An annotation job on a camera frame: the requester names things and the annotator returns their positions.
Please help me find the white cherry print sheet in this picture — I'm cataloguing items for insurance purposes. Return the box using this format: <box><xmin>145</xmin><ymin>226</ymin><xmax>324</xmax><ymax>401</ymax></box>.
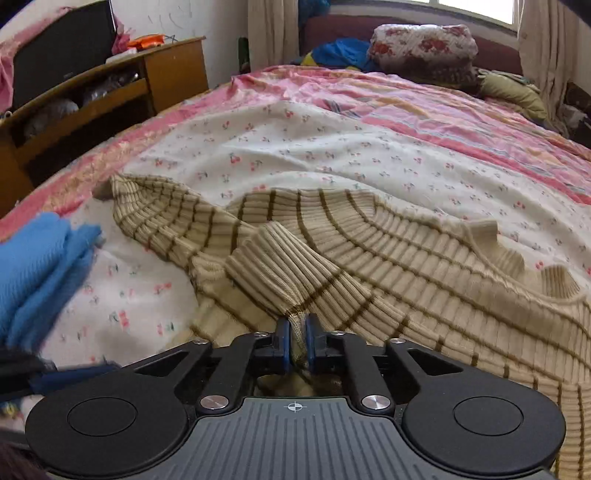
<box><xmin>0</xmin><ymin>99</ymin><xmax>591</xmax><ymax>435</ymax></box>

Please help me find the pink cloth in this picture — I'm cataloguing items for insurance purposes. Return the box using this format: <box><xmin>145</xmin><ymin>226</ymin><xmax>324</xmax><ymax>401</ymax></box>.
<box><xmin>0</xmin><ymin>9</ymin><xmax>61</xmax><ymax>114</ymax></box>

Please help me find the wooden cabinet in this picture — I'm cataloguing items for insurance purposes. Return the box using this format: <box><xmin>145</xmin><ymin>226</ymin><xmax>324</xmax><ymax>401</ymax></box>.
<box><xmin>0</xmin><ymin>37</ymin><xmax>208</xmax><ymax>217</ymax></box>

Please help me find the floral pillow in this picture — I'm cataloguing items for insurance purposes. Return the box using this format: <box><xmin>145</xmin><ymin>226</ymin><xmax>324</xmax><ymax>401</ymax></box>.
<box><xmin>367</xmin><ymin>23</ymin><xmax>481</xmax><ymax>88</ymax></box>

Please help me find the black television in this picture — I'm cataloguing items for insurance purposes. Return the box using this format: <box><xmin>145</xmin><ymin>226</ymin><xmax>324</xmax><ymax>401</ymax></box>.
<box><xmin>11</xmin><ymin>0</ymin><xmax>118</xmax><ymax>112</ymax></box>

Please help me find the blue knit garment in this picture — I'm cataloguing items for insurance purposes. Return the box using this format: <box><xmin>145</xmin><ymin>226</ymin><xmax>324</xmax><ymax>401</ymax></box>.
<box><xmin>0</xmin><ymin>212</ymin><xmax>103</xmax><ymax>354</ymax></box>

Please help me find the clear plastic bag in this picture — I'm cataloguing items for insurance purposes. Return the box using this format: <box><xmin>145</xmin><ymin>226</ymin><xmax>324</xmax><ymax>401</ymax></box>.
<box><xmin>23</xmin><ymin>99</ymin><xmax>79</xmax><ymax>139</ymax></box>
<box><xmin>83</xmin><ymin>74</ymin><xmax>139</xmax><ymax>104</ymax></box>

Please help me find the olive green pillow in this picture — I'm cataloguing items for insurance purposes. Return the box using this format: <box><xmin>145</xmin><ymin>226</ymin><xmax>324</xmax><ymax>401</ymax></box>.
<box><xmin>478</xmin><ymin>71</ymin><xmax>548</xmax><ymax>123</ymax></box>

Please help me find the pink patchwork bedsheet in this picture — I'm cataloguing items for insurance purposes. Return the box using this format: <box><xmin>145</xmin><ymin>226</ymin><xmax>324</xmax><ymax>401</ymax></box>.
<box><xmin>0</xmin><ymin>65</ymin><xmax>591</xmax><ymax>241</ymax></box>

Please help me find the beige striped knit sweater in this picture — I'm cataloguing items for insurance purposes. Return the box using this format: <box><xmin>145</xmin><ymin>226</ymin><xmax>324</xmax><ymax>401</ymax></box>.
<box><xmin>95</xmin><ymin>173</ymin><xmax>591</xmax><ymax>480</ymax></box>

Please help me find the maroon headboard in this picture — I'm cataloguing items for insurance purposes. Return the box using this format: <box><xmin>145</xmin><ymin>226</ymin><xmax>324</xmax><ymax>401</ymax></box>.
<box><xmin>300</xmin><ymin>16</ymin><xmax>525</xmax><ymax>77</ymax></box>

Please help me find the window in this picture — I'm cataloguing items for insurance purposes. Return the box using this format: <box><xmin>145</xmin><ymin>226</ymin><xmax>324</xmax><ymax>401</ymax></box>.
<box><xmin>330</xmin><ymin>0</ymin><xmax>522</xmax><ymax>33</ymax></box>

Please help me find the orange toy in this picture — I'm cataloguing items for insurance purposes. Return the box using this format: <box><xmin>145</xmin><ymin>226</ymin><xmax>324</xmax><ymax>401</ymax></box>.
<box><xmin>127</xmin><ymin>34</ymin><xmax>164</xmax><ymax>51</ymax></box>

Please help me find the blue and yellow garment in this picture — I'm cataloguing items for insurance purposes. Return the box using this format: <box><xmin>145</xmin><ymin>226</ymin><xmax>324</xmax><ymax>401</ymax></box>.
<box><xmin>295</xmin><ymin>38</ymin><xmax>384</xmax><ymax>72</ymax></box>

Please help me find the blue cloth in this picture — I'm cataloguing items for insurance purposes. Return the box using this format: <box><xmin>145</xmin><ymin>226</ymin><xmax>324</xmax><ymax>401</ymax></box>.
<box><xmin>298</xmin><ymin>0</ymin><xmax>331</xmax><ymax>24</ymax></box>

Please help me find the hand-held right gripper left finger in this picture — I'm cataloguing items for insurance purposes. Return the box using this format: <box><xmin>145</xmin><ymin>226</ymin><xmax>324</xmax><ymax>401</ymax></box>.
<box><xmin>134</xmin><ymin>318</ymin><xmax>293</xmax><ymax>416</ymax></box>

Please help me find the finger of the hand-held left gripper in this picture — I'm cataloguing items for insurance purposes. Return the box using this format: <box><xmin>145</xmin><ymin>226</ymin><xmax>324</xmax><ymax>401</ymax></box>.
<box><xmin>0</xmin><ymin>347</ymin><xmax>122</xmax><ymax>403</ymax></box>

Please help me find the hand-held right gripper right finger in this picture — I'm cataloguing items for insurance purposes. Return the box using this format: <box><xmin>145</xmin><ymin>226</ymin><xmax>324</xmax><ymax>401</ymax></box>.
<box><xmin>305</xmin><ymin>314</ymin><xmax>462</xmax><ymax>414</ymax></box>

